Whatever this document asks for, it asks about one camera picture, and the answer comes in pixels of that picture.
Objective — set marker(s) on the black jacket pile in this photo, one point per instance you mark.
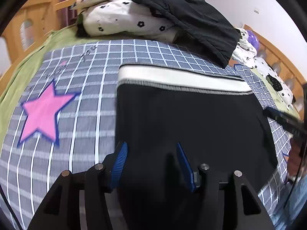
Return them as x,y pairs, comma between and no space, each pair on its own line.
203,26

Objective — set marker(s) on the white floral quilt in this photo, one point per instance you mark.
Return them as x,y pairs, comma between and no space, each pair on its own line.
125,16

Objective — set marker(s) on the purple plush toy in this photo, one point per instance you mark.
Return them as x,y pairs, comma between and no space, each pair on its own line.
253,41

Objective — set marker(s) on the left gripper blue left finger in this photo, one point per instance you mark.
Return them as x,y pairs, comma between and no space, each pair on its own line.
60,207

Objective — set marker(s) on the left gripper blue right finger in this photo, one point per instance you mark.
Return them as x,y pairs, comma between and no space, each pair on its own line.
220,200

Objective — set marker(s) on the white floral pillow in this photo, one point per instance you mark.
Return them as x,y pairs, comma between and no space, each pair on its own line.
274,80

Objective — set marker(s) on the person right hand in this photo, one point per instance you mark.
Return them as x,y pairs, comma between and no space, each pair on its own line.
294,157

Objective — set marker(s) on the green bed sheet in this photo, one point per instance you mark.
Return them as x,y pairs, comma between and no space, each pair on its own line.
29,65

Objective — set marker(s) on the grey checked blanket with stars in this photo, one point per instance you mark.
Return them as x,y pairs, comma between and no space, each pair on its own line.
86,124

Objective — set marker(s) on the blue sleeve forearm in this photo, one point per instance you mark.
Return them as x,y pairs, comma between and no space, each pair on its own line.
284,216

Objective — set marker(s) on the wooden bed frame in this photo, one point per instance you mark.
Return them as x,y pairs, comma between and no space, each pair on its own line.
37,20

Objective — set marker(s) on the black pants with white stripe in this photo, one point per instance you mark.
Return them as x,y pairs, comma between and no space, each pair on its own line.
217,120

